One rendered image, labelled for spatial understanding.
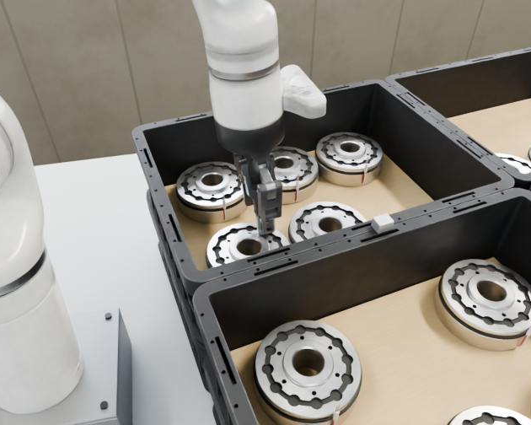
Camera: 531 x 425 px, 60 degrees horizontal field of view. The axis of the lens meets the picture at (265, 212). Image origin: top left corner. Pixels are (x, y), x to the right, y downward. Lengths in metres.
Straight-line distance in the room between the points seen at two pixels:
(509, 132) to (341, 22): 1.40
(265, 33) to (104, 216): 0.54
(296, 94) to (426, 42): 1.97
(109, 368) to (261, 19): 0.40
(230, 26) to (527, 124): 0.65
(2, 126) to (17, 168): 0.04
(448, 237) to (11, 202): 0.44
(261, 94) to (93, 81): 1.72
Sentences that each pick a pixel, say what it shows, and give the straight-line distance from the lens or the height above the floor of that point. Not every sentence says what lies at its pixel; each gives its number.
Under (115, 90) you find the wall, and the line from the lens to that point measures 2.16.
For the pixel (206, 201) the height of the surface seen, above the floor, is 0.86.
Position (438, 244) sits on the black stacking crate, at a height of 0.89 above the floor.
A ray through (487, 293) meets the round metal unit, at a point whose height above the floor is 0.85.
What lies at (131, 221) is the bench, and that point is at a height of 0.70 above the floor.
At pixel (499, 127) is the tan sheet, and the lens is 0.93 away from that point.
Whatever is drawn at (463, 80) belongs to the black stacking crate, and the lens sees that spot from 0.90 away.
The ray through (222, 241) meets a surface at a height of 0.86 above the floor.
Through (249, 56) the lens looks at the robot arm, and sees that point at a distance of 0.44.
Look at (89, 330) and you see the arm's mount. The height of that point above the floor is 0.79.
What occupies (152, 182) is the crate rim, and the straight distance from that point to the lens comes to 0.55.
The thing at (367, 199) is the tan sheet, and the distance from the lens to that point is 0.69.
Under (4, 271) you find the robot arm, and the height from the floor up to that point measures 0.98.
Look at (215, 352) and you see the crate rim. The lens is 0.39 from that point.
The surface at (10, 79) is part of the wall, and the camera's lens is 2.19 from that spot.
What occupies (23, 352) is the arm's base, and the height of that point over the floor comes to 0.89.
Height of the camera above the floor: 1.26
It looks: 42 degrees down
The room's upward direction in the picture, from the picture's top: straight up
